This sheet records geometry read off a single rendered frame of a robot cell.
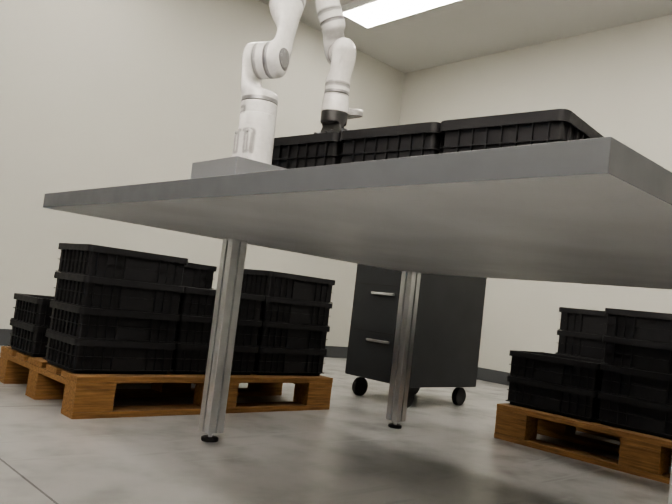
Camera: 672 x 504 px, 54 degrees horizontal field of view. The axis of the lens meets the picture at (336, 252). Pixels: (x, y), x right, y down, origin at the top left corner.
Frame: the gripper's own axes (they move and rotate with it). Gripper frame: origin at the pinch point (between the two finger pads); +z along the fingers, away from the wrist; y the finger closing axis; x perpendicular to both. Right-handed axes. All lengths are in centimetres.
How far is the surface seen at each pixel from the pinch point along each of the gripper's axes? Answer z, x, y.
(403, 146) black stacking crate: -1.1, -6.0, 33.0
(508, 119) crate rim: -6, -4, 60
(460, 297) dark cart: 37, 173, -78
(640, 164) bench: 14, -47, 107
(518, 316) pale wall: 50, 340, -144
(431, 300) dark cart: 40, 148, -78
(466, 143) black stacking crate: -1, -4, 50
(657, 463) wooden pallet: 85, 126, 48
